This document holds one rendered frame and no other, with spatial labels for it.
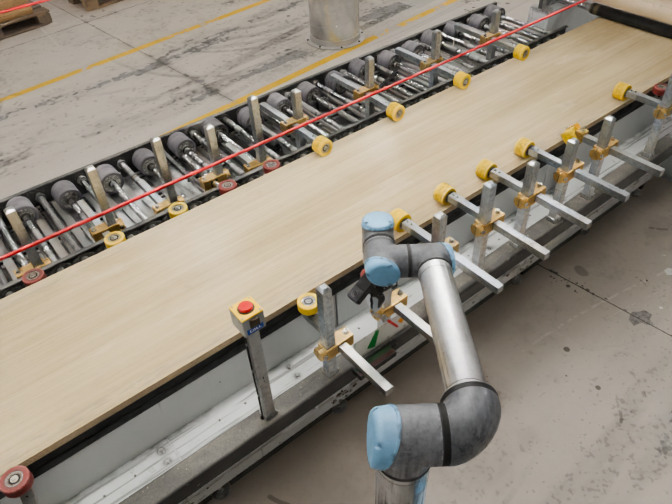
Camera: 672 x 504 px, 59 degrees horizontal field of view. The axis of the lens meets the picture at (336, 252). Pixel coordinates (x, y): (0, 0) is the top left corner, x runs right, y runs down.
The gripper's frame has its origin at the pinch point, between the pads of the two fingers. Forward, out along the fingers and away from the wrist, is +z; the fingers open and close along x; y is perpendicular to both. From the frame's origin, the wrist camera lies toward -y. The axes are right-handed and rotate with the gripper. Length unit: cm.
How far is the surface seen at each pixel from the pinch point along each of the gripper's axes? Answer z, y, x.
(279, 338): 24.4, -20.4, 27.7
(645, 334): 101, 151, -36
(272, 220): 10, 6, 68
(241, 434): 29, -50, 7
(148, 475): 37, -80, 18
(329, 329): 5.0, -13.2, 6.0
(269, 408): 24.0, -39.3, 5.8
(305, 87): 16, 88, 158
